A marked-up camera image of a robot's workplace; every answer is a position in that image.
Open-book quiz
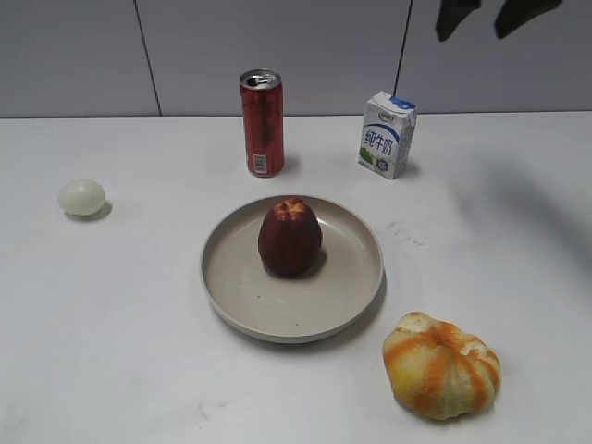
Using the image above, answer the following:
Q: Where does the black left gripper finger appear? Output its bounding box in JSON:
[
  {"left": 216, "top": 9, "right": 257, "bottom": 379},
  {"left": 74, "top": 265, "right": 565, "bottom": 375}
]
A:
[{"left": 436, "top": 0, "right": 482, "bottom": 42}]

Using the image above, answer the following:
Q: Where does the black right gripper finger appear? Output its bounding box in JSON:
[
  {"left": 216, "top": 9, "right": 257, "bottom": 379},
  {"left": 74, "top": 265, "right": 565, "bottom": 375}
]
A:
[{"left": 494, "top": 0, "right": 563, "bottom": 40}]

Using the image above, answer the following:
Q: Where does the dark red apple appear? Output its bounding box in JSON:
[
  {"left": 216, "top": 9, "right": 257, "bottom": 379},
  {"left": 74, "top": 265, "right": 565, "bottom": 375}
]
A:
[{"left": 258, "top": 196, "right": 323, "bottom": 277}]

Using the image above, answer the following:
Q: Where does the beige round plate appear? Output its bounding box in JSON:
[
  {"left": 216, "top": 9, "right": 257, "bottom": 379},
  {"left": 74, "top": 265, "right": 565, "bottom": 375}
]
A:
[{"left": 195, "top": 196, "right": 386, "bottom": 344}]

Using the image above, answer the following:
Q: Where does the white blue milk carton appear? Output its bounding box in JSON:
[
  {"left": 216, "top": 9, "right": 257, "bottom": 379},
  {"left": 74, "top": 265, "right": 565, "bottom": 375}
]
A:
[{"left": 358, "top": 92, "right": 417, "bottom": 179}]

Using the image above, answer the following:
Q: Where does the red soda can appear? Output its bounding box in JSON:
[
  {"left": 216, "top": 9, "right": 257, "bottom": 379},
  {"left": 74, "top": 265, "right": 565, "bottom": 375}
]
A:
[{"left": 240, "top": 68, "right": 285, "bottom": 177}]

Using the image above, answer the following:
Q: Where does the orange yellow peeled orange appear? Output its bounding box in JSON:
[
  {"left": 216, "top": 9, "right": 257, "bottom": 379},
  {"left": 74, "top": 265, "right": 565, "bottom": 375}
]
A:
[{"left": 383, "top": 312, "right": 501, "bottom": 421}]

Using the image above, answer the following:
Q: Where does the white egg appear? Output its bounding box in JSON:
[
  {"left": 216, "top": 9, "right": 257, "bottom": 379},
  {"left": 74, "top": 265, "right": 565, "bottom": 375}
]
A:
[{"left": 58, "top": 179, "right": 105, "bottom": 216}]

